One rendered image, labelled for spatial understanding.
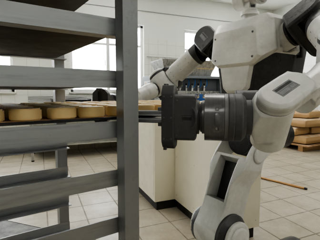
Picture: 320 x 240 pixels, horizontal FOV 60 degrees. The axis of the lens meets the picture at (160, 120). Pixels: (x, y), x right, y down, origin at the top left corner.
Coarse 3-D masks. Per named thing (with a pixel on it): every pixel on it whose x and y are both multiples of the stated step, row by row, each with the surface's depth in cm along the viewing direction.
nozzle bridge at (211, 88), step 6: (144, 78) 252; (186, 78) 244; (192, 78) 244; (198, 78) 246; (204, 78) 248; (210, 78) 250; (216, 78) 253; (144, 84) 253; (210, 84) 261; (216, 84) 263; (210, 90) 262; (216, 90) 264
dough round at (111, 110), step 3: (111, 105) 57; (114, 105) 57; (108, 108) 54; (111, 108) 54; (114, 108) 54; (108, 111) 54; (111, 111) 54; (114, 111) 54; (108, 114) 54; (111, 114) 54; (114, 114) 54
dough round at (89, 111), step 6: (78, 108) 51; (84, 108) 50; (90, 108) 50; (96, 108) 51; (102, 108) 52; (78, 114) 52; (84, 114) 50; (90, 114) 50; (96, 114) 51; (102, 114) 52
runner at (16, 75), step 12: (0, 72) 39; (12, 72) 40; (24, 72) 41; (36, 72) 42; (48, 72) 43; (60, 72) 44; (72, 72) 45; (84, 72) 46; (96, 72) 47; (108, 72) 48; (0, 84) 39; (12, 84) 40; (24, 84) 41; (36, 84) 42; (48, 84) 43; (60, 84) 44; (72, 84) 45; (84, 84) 46; (96, 84) 47; (108, 84) 49
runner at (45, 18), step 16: (0, 0) 39; (0, 16) 39; (16, 16) 40; (32, 16) 41; (48, 16) 42; (64, 16) 44; (80, 16) 45; (96, 16) 46; (64, 32) 46; (80, 32) 46; (96, 32) 47; (112, 32) 48
